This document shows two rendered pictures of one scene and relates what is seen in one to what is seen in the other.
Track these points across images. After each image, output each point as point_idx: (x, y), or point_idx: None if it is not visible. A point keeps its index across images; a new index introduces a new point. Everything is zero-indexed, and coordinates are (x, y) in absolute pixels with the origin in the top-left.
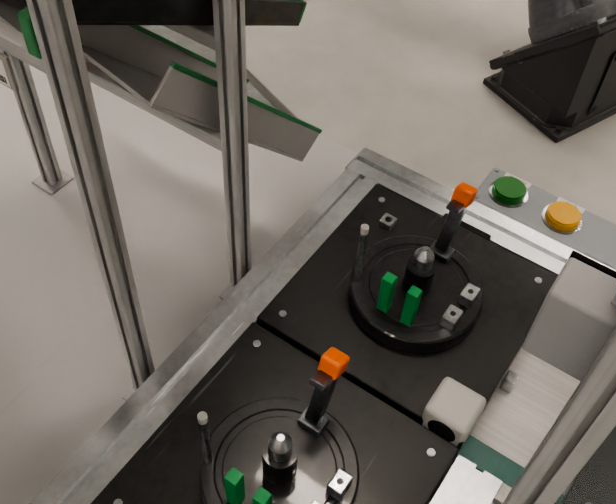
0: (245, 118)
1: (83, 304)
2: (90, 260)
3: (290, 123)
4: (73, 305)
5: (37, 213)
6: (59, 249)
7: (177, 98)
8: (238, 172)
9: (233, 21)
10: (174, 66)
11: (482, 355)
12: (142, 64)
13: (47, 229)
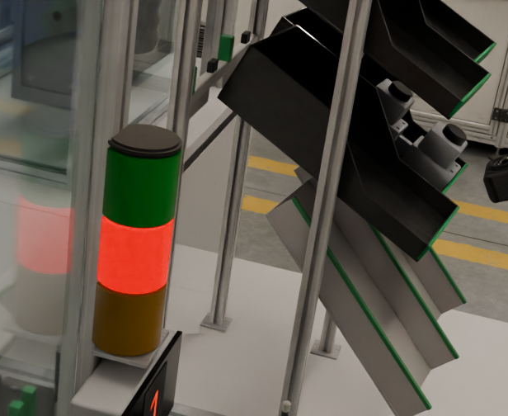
0: (315, 278)
1: (211, 393)
2: (256, 387)
3: (392, 360)
4: (207, 389)
5: (286, 350)
6: (257, 369)
7: (287, 227)
8: (294, 323)
9: (321, 181)
10: (292, 198)
11: None
12: (357, 248)
13: (273, 359)
